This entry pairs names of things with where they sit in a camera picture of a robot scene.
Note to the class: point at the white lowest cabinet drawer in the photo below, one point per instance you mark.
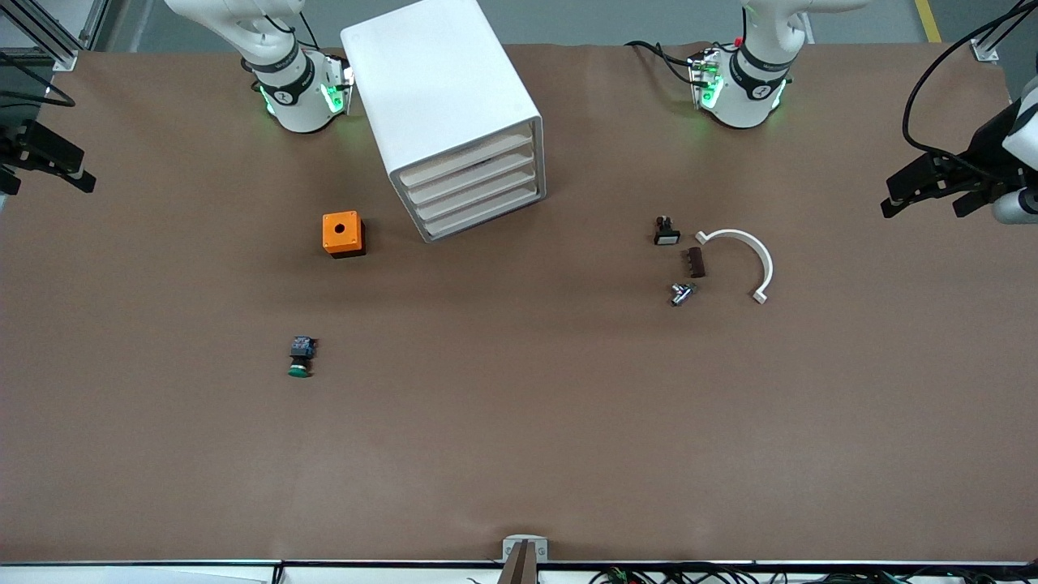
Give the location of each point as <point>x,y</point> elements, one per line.
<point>484,214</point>

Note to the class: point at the aluminium frame profile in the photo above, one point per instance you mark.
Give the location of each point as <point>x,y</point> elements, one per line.
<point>985,50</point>
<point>63,55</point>

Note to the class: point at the brown table cover mat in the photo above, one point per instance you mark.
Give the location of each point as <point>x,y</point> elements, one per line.
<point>519,422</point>

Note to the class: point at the silver metal fitting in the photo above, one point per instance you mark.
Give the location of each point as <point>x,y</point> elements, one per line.
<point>682,294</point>

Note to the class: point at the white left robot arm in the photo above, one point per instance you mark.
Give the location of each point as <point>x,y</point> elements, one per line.
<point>742,101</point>

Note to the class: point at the black white switch module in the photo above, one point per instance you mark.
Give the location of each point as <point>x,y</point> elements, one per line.
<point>666,235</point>

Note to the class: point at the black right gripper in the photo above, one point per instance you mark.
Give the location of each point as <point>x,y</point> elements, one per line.
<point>18,148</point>

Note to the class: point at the green push button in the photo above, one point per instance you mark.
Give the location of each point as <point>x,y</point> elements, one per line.
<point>302,353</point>

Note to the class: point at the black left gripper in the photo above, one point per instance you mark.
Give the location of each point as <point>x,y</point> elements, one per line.
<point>978,159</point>

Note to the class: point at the brown terminal block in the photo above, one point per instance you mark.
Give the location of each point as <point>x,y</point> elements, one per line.
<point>695,263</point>

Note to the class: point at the orange button enclosure box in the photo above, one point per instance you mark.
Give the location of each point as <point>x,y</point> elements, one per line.
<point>340,231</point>

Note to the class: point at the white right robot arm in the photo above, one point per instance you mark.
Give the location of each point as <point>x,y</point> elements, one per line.
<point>292,105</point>

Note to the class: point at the grey metal bracket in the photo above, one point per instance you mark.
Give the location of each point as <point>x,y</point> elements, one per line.
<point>525,548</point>

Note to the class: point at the white curved plastic clamp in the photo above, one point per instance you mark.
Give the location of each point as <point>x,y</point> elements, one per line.
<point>767,264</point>

